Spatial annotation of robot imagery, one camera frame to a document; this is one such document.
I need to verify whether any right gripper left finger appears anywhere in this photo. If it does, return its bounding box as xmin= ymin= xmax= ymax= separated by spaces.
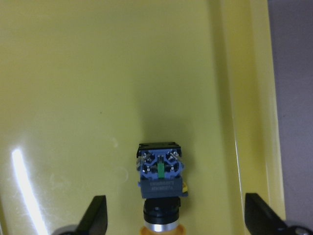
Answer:
xmin=53 ymin=195 xmax=108 ymax=235

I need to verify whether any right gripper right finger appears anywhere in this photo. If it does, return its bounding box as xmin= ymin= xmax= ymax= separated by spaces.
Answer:
xmin=244 ymin=193 xmax=313 ymax=235

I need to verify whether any yellow push button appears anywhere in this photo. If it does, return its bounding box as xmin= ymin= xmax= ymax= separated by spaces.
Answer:
xmin=136 ymin=142 xmax=188 ymax=235

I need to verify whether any yellow plastic tray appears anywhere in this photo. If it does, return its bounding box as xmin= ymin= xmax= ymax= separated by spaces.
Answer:
xmin=0 ymin=0 xmax=286 ymax=235

